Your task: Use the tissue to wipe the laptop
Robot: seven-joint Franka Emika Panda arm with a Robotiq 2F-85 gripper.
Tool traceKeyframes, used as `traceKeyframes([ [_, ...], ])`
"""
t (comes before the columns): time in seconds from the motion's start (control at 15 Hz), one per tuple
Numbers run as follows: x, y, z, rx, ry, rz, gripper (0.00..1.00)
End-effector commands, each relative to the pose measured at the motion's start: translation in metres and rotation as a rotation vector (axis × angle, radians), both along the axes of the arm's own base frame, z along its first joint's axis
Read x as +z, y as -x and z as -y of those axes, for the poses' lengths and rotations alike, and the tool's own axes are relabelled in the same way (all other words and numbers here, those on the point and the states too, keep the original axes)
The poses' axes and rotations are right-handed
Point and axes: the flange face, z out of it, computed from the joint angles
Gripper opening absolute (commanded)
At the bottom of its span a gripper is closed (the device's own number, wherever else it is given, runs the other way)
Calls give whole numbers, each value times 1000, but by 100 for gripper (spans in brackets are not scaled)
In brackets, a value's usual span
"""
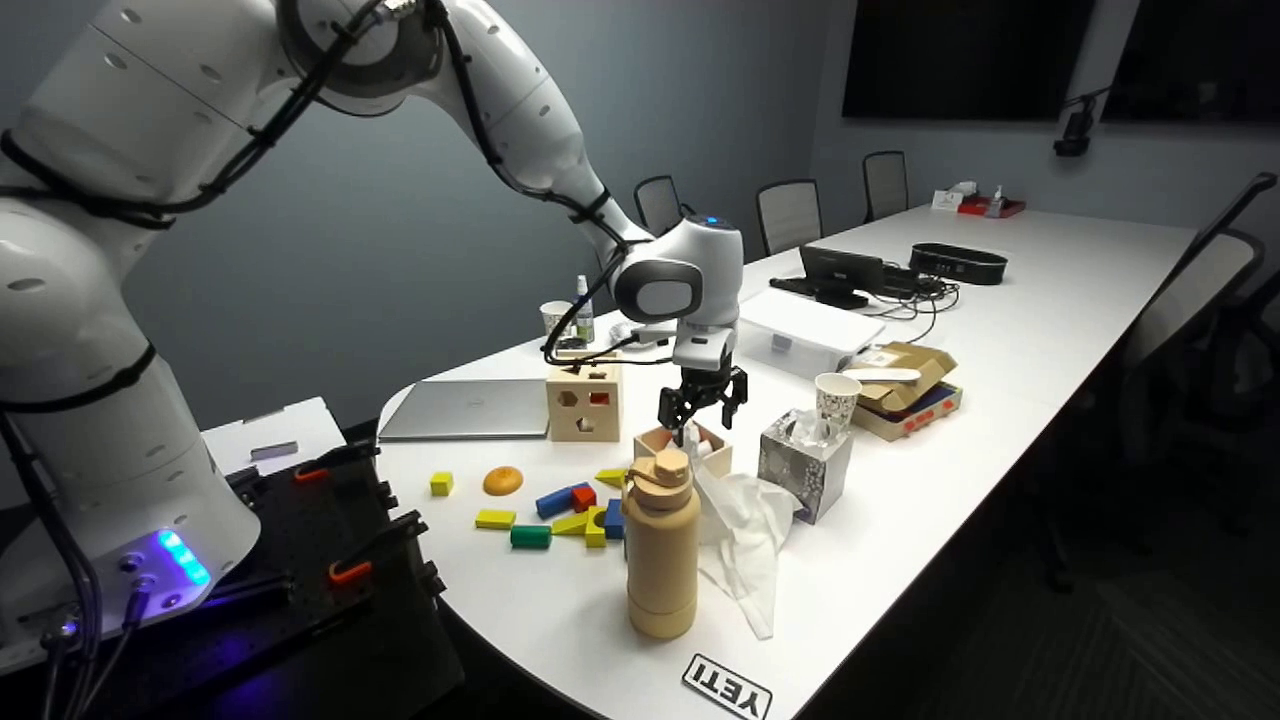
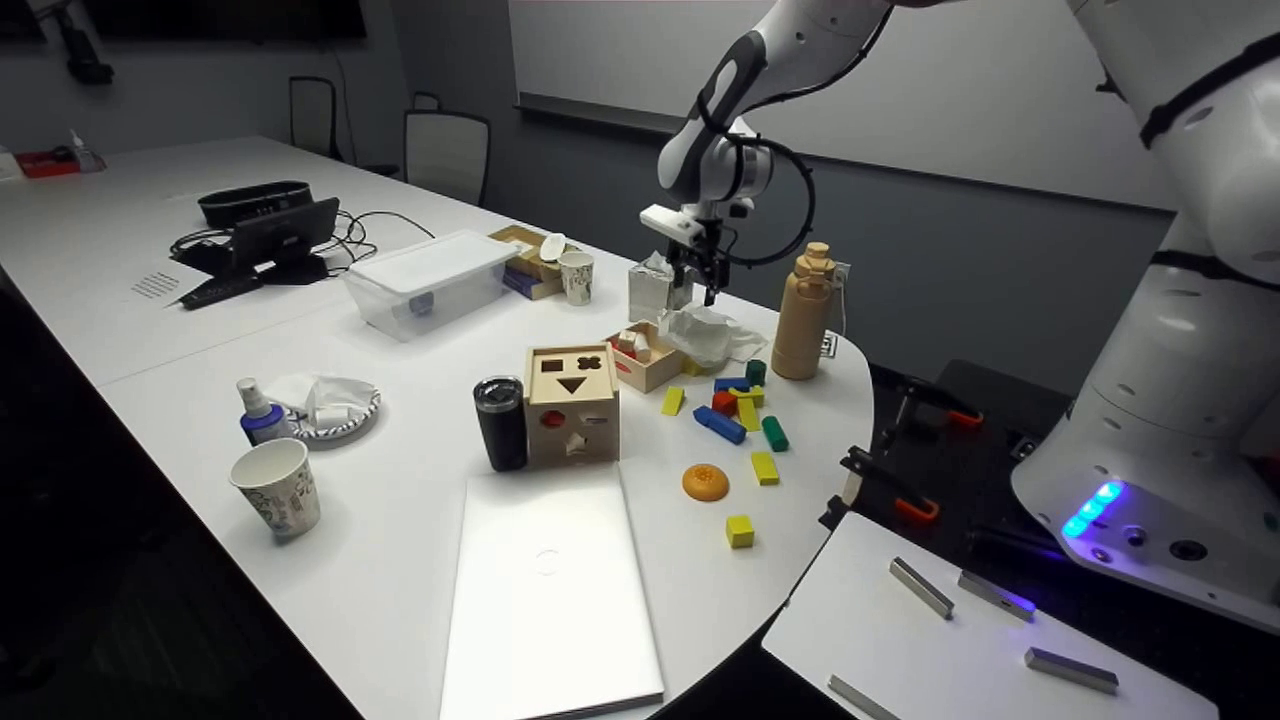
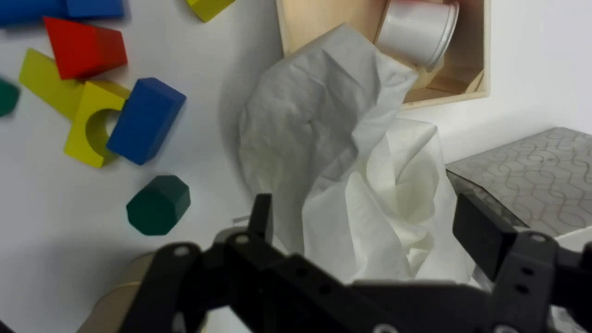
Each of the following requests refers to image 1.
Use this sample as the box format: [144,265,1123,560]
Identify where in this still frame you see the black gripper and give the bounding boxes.
[660,366,752,442]

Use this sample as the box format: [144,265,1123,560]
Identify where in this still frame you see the grey patterned tissue box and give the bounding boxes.
[757,407,858,527]

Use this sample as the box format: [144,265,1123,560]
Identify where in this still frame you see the silver Dell laptop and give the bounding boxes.
[376,375,552,450]

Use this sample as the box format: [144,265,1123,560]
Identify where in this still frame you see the wooden shape sorter cube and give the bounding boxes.
[539,362,629,450]

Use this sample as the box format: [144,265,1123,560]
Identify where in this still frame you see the white plastic container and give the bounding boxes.
[733,285,894,375]

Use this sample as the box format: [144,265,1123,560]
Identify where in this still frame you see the patterned paper cup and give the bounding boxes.
[811,368,866,436]
[538,295,579,354]

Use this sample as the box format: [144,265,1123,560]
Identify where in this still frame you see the tan insulated bottle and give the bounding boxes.
[622,442,703,644]

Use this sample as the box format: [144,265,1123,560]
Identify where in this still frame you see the small spray bottle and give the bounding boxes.
[573,272,599,350]

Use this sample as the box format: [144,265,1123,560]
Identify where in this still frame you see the long blue block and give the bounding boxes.
[532,483,591,524]

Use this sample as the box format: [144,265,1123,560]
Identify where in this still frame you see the crumpled clear plastic bag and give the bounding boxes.
[697,514,803,648]

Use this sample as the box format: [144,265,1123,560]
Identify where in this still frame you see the open cardboard box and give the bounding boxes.
[850,339,967,443]

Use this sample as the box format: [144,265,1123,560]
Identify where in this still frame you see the grey office chair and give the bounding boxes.
[1171,265,1280,536]
[1112,171,1276,405]
[752,176,828,258]
[862,148,916,223]
[629,171,691,239]

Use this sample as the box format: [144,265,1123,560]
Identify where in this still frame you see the black white YETI sticker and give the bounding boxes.
[678,648,779,720]

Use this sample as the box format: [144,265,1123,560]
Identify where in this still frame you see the black oval basket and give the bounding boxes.
[908,239,1013,288]

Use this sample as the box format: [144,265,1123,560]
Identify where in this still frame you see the flat red item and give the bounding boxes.
[957,185,1032,223]

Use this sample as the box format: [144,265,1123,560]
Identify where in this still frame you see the black clamp orange tip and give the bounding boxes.
[321,514,431,594]
[289,443,386,493]

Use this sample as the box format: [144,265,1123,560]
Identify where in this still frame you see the black robot stand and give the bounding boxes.
[76,436,471,720]

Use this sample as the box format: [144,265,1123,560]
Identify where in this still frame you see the white board sheet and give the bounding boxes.
[198,391,352,482]

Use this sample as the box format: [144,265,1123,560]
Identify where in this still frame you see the grey wrist camera bar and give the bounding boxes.
[667,325,742,375]

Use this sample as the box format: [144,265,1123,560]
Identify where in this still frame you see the black laptop with cables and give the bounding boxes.
[768,239,951,313]

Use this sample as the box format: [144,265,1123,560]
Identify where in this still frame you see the black wall screen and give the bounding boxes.
[1102,0,1280,132]
[842,0,1102,125]

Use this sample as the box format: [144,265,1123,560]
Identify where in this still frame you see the black camera on stand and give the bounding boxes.
[1052,83,1112,166]

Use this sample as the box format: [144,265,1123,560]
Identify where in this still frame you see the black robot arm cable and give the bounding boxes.
[0,0,635,372]

